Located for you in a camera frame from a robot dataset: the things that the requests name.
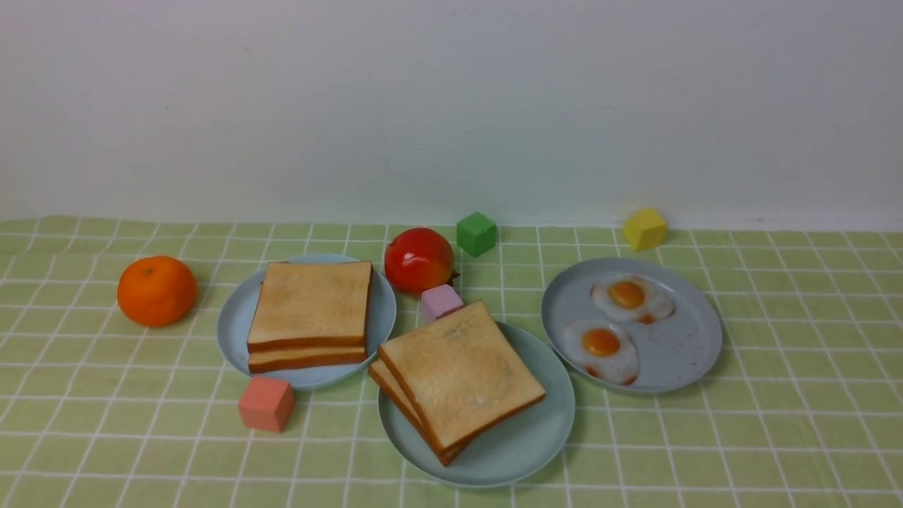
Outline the toast slice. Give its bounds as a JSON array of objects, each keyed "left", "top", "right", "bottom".
[
  {"left": 377, "top": 301, "right": 546, "bottom": 450},
  {"left": 368, "top": 359, "right": 474, "bottom": 466},
  {"left": 246, "top": 261, "right": 373, "bottom": 353},
  {"left": 248, "top": 346, "right": 368, "bottom": 374}
]

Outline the green cube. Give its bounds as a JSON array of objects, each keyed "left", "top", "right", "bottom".
[{"left": 456, "top": 212, "right": 499, "bottom": 258}]

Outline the red mango fruit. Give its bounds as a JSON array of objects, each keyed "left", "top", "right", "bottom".
[{"left": 383, "top": 227, "right": 460, "bottom": 297}]

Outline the pink cube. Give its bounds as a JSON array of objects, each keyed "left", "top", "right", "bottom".
[{"left": 420, "top": 285, "right": 464, "bottom": 325}]

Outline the fried egg front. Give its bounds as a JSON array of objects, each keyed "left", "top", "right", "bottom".
[{"left": 560, "top": 319, "right": 641, "bottom": 386}]

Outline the fried egg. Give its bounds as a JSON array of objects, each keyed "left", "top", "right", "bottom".
[
  {"left": 560, "top": 319, "right": 641, "bottom": 386},
  {"left": 590, "top": 273, "right": 675, "bottom": 325}
]

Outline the fried egg back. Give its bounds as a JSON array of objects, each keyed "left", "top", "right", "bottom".
[{"left": 590, "top": 273, "right": 675, "bottom": 325}]

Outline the yellow cube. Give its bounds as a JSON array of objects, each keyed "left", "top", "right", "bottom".
[{"left": 623, "top": 207, "right": 669, "bottom": 252}]

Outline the light green centre plate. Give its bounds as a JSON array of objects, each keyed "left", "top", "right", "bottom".
[{"left": 377, "top": 322, "right": 576, "bottom": 489}]

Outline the toast slice bottom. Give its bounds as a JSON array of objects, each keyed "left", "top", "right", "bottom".
[{"left": 248, "top": 346, "right": 368, "bottom": 374}]

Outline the salmon red cube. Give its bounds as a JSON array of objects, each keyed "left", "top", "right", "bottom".
[{"left": 238, "top": 375, "right": 296, "bottom": 433}]

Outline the grey egg plate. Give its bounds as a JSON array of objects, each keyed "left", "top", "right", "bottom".
[{"left": 540, "top": 258, "right": 722, "bottom": 394}]

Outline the orange mandarin fruit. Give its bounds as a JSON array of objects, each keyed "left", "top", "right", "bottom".
[{"left": 116, "top": 256, "right": 199, "bottom": 328}]

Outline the green checkered tablecloth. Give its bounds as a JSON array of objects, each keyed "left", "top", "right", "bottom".
[{"left": 1, "top": 216, "right": 902, "bottom": 507}]

